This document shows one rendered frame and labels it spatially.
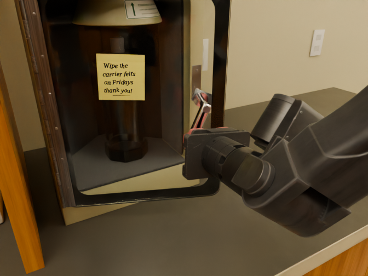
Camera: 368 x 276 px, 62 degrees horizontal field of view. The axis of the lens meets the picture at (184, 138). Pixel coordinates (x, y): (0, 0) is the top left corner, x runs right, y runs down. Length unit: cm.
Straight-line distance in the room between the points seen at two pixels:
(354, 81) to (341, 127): 165
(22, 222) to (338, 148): 46
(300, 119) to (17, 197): 41
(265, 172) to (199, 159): 16
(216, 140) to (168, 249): 26
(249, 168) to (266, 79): 112
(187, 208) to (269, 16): 90
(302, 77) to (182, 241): 113
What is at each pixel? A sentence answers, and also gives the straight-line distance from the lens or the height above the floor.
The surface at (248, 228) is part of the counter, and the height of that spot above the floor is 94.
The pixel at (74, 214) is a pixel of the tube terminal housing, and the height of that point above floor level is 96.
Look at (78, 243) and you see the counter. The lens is 65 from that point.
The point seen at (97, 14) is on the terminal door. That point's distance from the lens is 51.
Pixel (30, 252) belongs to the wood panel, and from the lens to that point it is 60.
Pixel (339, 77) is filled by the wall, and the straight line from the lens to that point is 180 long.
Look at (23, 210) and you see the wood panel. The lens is 55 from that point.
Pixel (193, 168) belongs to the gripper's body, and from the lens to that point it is 43.
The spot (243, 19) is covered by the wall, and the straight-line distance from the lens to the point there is 127.
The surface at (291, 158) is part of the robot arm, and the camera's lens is 29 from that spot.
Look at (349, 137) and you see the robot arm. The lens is 27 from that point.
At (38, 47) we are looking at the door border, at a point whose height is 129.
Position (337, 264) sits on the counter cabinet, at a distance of 84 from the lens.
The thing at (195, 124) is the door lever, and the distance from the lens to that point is 51.
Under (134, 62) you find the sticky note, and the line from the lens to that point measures 52.
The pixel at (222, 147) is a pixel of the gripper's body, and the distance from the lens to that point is 40.
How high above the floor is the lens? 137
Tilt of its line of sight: 25 degrees down
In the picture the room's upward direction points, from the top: straight up
